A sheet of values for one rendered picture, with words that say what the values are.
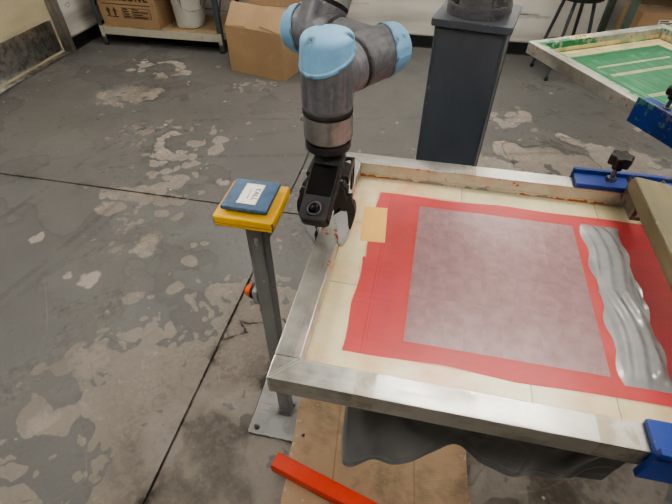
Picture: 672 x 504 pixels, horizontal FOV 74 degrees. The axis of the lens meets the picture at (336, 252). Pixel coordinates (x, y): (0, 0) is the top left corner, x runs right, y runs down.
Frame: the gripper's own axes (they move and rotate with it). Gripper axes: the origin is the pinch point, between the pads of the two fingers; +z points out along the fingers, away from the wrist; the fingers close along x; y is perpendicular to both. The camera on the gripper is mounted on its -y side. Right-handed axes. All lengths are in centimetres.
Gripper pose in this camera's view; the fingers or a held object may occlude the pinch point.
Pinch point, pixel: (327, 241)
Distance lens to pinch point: 81.0
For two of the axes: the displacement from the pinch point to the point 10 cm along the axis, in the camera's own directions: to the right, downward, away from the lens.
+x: -9.8, -1.4, 1.5
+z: 0.0, 7.2, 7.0
